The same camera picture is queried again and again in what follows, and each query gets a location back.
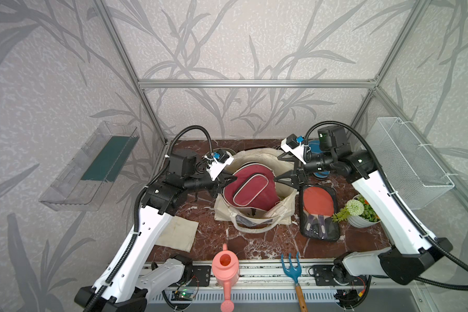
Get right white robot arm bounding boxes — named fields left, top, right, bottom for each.
left=275, top=121, right=468, bottom=291

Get blue hand rake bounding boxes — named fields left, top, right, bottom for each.
left=280, top=253, right=308, bottom=312

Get clear plastic shelf tray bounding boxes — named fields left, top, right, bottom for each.
left=39, top=122, right=140, bottom=212

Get olive green paddle case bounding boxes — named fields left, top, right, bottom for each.
left=215, top=147, right=237, bottom=156

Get beige gardening glove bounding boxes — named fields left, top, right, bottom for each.
left=155, top=216, right=199, bottom=252

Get maroon paddle case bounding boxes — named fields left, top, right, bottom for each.
left=222, top=162, right=280, bottom=211

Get potted flower plant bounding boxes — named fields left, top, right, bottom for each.
left=331, top=194, right=381, bottom=228

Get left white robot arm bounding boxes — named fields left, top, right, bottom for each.
left=74, top=125, right=236, bottom=311

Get white wire basket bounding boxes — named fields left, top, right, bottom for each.
left=366, top=117, right=454, bottom=210

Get pink watering can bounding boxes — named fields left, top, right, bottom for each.
left=212, top=244, right=240, bottom=312

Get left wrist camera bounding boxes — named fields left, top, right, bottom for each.
left=204, top=151, right=234, bottom=181

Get clear case red paddles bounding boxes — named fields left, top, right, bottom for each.
left=298, top=185, right=341, bottom=242

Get beige canvas tote bag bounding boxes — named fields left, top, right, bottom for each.
left=214, top=148, right=298, bottom=233

